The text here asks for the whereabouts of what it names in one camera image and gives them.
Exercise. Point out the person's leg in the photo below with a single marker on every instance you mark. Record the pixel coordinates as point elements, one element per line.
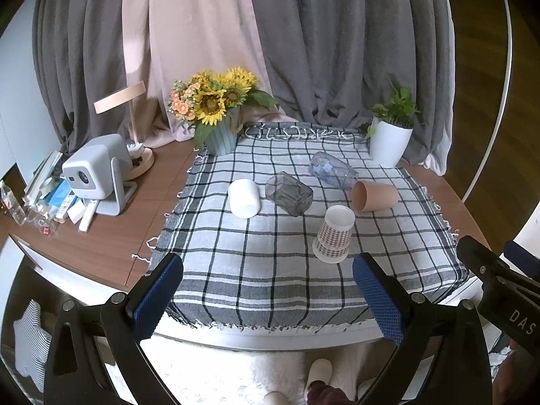
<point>329,394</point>

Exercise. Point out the white fluffy rug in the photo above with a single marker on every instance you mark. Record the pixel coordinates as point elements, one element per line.
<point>219,375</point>

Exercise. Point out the grey curtain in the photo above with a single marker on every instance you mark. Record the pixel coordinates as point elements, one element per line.
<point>80,59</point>
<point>350,38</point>

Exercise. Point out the sunflower bouquet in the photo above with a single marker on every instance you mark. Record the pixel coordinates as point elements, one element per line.
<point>211,101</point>

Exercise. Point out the clear blue glass cup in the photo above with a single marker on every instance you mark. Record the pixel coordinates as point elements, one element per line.
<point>333,171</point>

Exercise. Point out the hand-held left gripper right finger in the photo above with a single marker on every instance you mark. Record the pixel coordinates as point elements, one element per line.
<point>379,303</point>

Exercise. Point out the person's right hand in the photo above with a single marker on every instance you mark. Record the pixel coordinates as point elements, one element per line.
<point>508,367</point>

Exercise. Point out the pink curtain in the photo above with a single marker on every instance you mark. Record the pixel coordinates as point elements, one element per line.
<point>190,29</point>

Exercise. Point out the green potted plant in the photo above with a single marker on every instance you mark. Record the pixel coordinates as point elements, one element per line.
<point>394,107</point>

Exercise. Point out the white slipper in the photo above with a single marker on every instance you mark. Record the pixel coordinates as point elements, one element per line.
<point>319,372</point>
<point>276,398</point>

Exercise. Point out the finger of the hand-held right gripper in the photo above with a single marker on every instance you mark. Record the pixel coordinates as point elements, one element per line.
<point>523,256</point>
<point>479,257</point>

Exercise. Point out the teal ribbed vase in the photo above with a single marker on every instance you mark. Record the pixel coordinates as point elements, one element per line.
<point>221,137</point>

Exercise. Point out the white plant pot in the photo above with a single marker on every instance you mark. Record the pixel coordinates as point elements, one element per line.
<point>389,143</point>

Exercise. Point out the striped star cushion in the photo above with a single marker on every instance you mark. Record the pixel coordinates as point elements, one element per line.
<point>31,346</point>

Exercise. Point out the clear plastic bottle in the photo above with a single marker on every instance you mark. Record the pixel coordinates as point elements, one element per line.
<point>10,202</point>

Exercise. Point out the grey glass cup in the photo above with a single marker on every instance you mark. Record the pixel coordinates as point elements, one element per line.
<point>291,196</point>

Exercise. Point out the grey checked tablecloth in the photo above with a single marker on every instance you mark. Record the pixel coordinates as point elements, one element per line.
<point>253,270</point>

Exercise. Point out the checked paper cup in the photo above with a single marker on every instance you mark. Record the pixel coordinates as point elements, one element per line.
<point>333,236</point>

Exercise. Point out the white remote control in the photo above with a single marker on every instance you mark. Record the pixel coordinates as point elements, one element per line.
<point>87,217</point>

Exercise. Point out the terracotta cup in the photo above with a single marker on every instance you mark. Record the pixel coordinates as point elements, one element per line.
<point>377,196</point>

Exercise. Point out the white projector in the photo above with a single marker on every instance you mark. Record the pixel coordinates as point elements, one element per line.
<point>90,173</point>

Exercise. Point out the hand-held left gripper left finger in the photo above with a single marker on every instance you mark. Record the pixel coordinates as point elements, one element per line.
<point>157,297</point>

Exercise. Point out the white cup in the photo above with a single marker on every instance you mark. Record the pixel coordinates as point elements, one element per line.
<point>243,198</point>

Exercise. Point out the wooden desk lamp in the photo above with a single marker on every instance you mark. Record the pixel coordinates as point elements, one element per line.
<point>135,135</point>

